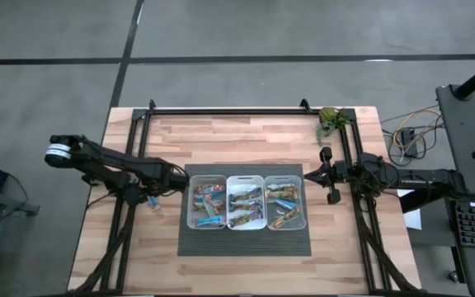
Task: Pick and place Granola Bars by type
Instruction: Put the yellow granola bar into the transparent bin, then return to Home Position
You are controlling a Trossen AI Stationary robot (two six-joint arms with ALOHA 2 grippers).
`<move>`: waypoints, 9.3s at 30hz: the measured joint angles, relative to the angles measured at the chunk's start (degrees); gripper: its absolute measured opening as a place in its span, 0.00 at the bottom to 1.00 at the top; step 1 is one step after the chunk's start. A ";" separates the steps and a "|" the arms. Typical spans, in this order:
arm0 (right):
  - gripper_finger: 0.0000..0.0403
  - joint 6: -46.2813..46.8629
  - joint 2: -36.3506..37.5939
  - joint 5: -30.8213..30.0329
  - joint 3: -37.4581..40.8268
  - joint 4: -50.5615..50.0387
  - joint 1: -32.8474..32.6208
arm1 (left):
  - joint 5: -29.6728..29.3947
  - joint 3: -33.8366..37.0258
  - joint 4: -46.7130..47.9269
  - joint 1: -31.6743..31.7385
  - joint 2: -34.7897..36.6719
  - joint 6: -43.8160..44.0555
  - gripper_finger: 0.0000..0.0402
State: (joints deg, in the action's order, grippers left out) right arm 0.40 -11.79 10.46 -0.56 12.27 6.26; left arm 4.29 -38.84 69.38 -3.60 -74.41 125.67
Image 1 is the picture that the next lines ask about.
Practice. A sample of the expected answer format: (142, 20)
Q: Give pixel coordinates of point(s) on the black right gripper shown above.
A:
(338, 172)

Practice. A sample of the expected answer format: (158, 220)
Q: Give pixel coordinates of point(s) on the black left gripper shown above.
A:
(142, 191)

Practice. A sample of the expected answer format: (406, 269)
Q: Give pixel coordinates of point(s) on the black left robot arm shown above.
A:
(109, 161)

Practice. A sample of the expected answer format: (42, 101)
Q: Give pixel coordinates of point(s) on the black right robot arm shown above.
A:
(419, 179)

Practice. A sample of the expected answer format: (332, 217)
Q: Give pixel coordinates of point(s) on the clear plastic bin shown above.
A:
(303, 206)

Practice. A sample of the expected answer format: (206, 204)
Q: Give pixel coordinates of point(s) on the grey plastic bin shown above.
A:
(190, 206)

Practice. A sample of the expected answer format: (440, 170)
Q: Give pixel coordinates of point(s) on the small artificial green plant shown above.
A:
(331, 119)

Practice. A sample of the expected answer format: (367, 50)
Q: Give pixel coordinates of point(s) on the white plastic bin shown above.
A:
(245, 181)

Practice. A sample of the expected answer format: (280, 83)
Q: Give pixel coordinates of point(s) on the black power adapter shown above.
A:
(410, 142)

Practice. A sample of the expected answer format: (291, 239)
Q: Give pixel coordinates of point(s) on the dark ribbed placemat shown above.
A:
(241, 243)

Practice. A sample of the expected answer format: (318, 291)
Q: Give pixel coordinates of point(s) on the white paper sheet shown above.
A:
(412, 218)

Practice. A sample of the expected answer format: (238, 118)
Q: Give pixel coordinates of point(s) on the black desk beam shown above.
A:
(421, 202)

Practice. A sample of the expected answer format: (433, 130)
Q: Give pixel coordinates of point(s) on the grey cart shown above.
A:
(10, 202)

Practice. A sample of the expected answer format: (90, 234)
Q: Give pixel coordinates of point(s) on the dark grey desk top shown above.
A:
(464, 136)

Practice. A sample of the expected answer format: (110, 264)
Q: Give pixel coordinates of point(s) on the black caster wheel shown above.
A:
(454, 276)

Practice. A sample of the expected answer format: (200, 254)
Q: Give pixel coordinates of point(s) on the black metal frame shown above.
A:
(221, 111)

